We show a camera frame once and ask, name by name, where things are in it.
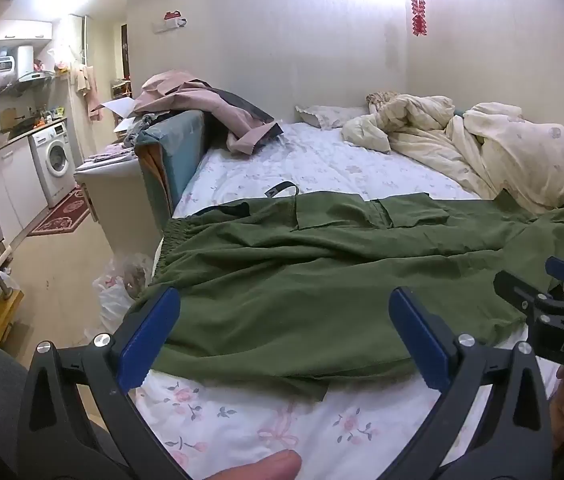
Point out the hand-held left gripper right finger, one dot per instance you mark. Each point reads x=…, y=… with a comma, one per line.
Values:
x=422, y=340

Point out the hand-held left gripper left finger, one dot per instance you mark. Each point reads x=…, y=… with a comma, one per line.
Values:
x=148, y=340

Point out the green pants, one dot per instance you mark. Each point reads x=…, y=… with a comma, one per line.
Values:
x=287, y=285

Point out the person's left hand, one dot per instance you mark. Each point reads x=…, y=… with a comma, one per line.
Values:
x=257, y=467

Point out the white plastic bag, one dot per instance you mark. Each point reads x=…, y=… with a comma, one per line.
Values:
x=112, y=300

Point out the cream printed quilt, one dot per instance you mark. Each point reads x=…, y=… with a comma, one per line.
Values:
x=512, y=160

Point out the white side table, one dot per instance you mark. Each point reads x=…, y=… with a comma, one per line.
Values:
x=112, y=195

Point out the red patterned rug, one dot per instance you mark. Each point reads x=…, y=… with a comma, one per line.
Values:
x=62, y=212

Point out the white washing machine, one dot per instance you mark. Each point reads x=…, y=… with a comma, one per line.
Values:
x=52, y=160

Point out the white kitchen cabinet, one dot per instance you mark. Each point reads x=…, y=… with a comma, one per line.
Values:
x=12, y=185

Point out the bed with floral sheet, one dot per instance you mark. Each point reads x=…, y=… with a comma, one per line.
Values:
x=312, y=160

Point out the white paper sheet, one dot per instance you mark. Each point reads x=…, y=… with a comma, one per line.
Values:
x=117, y=107

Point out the floral pillow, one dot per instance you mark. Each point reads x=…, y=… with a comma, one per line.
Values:
x=332, y=116

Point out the dark grey garment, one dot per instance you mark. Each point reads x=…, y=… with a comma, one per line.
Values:
x=242, y=102

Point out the pink hanging cloth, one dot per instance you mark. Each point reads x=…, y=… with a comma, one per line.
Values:
x=87, y=85

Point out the range hood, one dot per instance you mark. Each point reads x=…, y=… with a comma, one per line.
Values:
x=37, y=77

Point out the white water heater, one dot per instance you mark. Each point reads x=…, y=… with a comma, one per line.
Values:
x=2, y=67

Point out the white wall holder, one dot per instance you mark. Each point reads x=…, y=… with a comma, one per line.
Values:
x=169, y=22

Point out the white wall cabinet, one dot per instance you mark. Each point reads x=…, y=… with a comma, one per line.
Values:
x=22, y=30

